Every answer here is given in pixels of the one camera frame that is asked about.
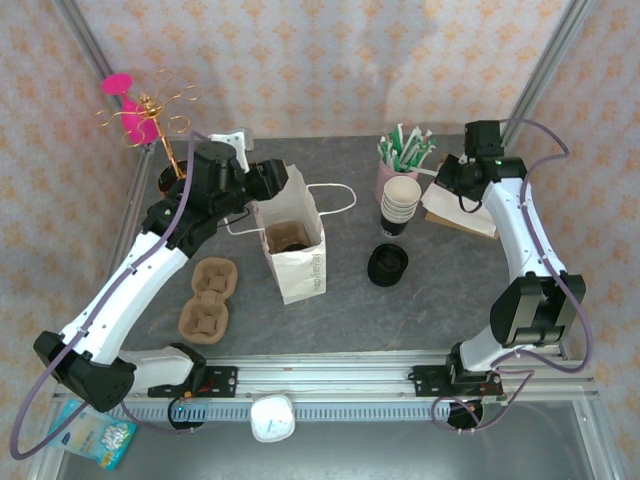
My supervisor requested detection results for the stack of black paper cups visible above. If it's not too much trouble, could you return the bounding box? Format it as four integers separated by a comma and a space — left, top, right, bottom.
378, 174, 422, 239

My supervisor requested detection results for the gold wire cup rack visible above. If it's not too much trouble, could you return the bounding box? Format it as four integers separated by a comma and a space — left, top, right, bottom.
93, 68, 204, 197

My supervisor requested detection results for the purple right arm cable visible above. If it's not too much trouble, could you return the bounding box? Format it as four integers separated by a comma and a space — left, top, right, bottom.
432, 118, 596, 435

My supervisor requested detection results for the pink straw holder cup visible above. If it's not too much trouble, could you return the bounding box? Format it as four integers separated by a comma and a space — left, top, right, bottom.
375, 157, 420, 204

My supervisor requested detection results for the aluminium corner post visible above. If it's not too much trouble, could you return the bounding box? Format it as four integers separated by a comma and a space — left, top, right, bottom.
52, 0, 154, 151
498, 0, 597, 149

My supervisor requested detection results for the stack of black cup lids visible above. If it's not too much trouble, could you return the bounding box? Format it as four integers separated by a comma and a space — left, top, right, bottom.
367, 243, 410, 287

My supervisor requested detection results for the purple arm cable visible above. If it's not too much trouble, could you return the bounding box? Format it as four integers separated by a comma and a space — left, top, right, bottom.
9, 130, 251, 460
432, 118, 596, 435

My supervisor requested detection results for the aluminium table side rail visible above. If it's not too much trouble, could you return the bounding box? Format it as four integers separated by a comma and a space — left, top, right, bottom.
74, 144, 153, 362
497, 137, 572, 360

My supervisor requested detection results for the aluminium frame rail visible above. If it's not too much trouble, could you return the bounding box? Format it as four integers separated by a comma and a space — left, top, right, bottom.
54, 348, 600, 401

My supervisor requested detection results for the white rounded square device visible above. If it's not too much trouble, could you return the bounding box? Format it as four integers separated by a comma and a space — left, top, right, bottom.
249, 393, 296, 444

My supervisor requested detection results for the brown cardboard cup carrier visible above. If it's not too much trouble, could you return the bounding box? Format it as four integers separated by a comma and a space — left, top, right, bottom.
264, 223, 314, 254
178, 256, 240, 346

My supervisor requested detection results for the white paper napkin stack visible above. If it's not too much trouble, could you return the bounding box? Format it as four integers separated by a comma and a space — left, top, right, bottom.
420, 160, 501, 236

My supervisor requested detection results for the pink plastic wine glass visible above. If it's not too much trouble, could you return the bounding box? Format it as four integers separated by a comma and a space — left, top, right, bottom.
101, 72, 159, 146

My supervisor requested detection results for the grey slotted cable duct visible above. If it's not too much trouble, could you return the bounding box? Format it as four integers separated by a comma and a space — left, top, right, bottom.
112, 402, 454, 423

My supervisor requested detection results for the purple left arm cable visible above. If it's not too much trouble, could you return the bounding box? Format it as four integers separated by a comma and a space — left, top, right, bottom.
9, 130, 251, 460

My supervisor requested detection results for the white paper takeout bag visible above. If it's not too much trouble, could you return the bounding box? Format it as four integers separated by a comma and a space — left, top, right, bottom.
223, 164, 357, 306

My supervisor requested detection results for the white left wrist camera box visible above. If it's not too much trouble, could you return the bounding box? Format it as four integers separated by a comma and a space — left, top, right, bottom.
207, 127, 251, 174

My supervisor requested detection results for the blue wet wipes packet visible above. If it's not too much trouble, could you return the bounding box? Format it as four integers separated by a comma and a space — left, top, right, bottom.
43, 398, 137, 472

